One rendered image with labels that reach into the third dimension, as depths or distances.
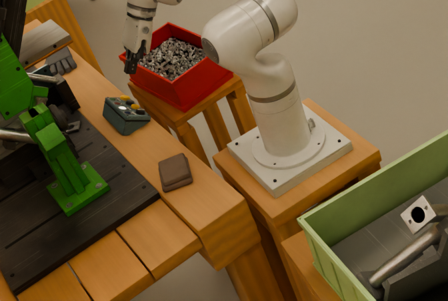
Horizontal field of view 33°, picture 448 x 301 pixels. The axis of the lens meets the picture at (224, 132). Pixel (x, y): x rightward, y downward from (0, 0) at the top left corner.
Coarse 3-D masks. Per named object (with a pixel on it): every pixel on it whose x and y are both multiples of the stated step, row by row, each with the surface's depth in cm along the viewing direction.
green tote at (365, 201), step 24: (432, 144) 164; (384, 168) 162; (408, 168) 165; (432, 168) 168; (360, 192) 162; (384, 192) 165; (408, 192) 168; (312, 216) 159; (336, 216) 162; (360, 216) 166; (312, 240) 157; (336, 240) 166; (336, 264) 147; (336, 288) 160; (360, 288) 140
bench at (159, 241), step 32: (128, 224) 186; (160, 224) 183; (96, 256) 181; (128, 256) 178; (160, 256) 175; (256, 256) 189; (0, 288) 183; (32, 288) 180; (64, 288) 176; (96, 288) 173; (128, 288) 170; (256, 288) 193
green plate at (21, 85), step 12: (0, 48) 200; (0, 60) 201; (12, 60) 202; (0, 72) 202; (12, 72) 203; (24, 72) 204; (0, 84) 202; (12, 84) 204; (24, 84) 205; (0, 96) 203; (12, 96) 204; (24, 96) 206; (0, 108) 203; (12, 108) 205; (24, 108) 206
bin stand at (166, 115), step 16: (240, 80) 235; (144, 96) 244; (208, 96) 233; (224, 96) 234; (240, 96) 237; (160, 112) 236; (176, 112) 231; (192, 112) 230; (208, 112) 270; (240, 112) 241; (176, 128) 230; (192, 128) 233; (224, 128) 277; (240, 128) 247; (192, 144) 236; (224, 144) 280; (208, 160) 242
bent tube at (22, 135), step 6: (0, 132) 201; (6, 132) 202; (12, 132) 203; (18, 132) 204; (24, 132) 205; (0, 138) 202; (6, 138) 202; (12, 138) 203; (18, 138) 203; (24, 138) 204; (30, 138) 205
